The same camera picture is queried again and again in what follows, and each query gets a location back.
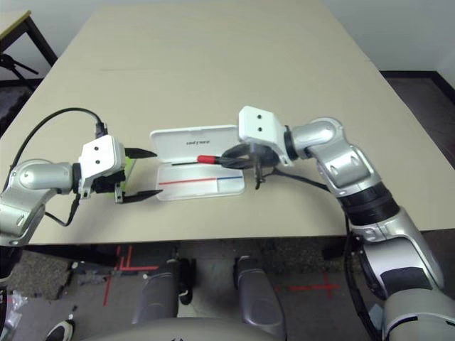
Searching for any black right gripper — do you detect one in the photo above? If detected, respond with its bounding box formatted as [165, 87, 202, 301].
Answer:
[220, 143, 281, 190]

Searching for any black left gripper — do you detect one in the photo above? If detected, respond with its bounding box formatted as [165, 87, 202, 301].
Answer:
[93, 147, 164, 205]

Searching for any green highlighter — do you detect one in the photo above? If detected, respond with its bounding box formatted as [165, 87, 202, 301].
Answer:
[114, 158, 138, 196]

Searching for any black marker with red cap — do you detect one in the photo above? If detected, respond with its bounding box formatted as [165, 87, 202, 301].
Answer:
[197, 154, 228, 165]

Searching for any white plastic pencil case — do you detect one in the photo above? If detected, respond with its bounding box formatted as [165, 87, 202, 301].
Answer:
[149, 124, 247, 202]

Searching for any grey robot left leg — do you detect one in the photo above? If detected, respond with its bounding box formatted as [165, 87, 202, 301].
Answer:
[131, 257, 196, 325]

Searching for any grey robot leg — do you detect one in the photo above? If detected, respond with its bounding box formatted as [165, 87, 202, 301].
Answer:
[232, 255, 287, 338]
[131, 257, 196, 325]

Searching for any grey robot right leg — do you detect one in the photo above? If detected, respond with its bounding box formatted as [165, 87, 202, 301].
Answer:
[232, 255, 287, 338]

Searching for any dark foam floor mat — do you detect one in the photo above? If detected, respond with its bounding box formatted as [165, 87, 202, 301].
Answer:
[0, 87, 35, 136]

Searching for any grey robot torso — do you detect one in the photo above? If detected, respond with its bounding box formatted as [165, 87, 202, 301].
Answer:
[80, 317, 284, 341]

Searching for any black tripod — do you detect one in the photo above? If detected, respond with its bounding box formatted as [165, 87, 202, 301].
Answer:
[0, 53, 39, 77]

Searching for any black and white shoe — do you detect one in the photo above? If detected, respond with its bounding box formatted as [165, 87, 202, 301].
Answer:
[45, 319, 75, 341]

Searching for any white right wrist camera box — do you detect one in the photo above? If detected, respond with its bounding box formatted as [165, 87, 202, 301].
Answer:
[237, 105, 294, 167]

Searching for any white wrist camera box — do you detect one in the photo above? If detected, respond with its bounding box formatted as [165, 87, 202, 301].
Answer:
[237, 105, 294, 167]
[77, 134, 127, 200]

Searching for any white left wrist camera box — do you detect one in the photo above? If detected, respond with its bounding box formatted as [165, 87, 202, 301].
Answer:
[77, 134, 127, 200]

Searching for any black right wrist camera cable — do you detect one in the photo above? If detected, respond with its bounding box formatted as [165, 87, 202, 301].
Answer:
[272, 170, 378, 341]

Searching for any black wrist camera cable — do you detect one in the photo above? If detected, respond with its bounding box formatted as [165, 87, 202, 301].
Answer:
[9, 108, 107, 228]
[272, 170, 378, 341]

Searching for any black left wrist camera cable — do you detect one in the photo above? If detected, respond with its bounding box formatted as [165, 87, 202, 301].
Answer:
[9, 108, 107, 228]

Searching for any beige side table black frame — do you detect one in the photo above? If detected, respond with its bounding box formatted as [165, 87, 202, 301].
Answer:
[0, 9, 58, 88]

